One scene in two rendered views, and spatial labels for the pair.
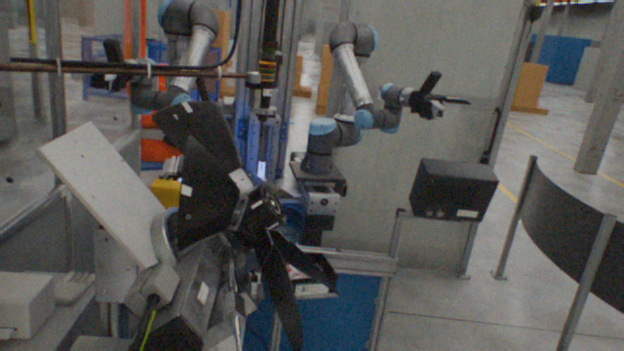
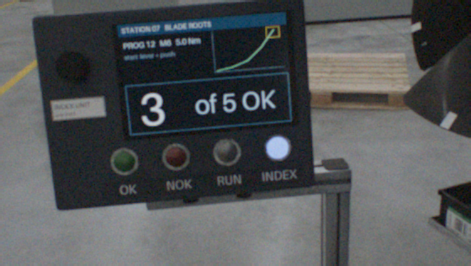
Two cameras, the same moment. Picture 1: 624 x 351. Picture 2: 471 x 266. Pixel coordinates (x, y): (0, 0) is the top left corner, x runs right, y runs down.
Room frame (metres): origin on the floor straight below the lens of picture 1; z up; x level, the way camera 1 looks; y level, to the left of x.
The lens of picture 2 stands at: (2.14, -0.45, 1.33)
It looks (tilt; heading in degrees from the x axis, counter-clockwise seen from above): 23 degrees down; 182
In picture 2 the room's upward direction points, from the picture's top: 4 degrees counter-clockwise
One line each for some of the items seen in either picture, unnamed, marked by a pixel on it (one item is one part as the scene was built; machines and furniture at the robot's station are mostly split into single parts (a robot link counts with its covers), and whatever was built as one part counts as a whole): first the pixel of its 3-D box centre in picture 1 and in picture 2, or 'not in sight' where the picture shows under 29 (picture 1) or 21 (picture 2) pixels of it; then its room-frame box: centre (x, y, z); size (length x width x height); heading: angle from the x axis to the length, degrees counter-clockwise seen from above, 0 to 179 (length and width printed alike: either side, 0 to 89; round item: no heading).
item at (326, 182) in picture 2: (427, 216); (248, 183); (1.60, -0.46, 1.04); 0.24 x 0.03 x 0.03; 95
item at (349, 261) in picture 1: (280, 255); not in sight; (1.55, 0.07, 0.82); 0.90 x 0.04 x 0.08; 95
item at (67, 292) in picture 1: (70, 287); not in sight; (1.12, 0.64, 0.87); 0.15 x 0.09 x 0.02; 1
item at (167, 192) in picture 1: (175, 196); not in sight; (1.52, 0.47, 1.02); 0.16 x 0.10 x 0.11; 95
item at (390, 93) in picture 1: (395, 95); not in sight; (1.87, -0.30, 1.43); 0.11 x 0.08 x 0.09; 40
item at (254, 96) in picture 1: (261, 93); not in sight; (1.18, 0.15, 1.49); 0.09 x 0.07 x 0.10; 130
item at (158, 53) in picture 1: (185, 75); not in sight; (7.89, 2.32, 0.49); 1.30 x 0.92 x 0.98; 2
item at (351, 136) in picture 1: (351, 87); not in sight; (2.07, -0.13, 1.41); 0.15 x 0.12 x 0.55; 130
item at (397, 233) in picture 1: (397, 233); (334, 235); (1.59, -0.35, 0.96); 0.03 x 0.03 x 0.20; 5
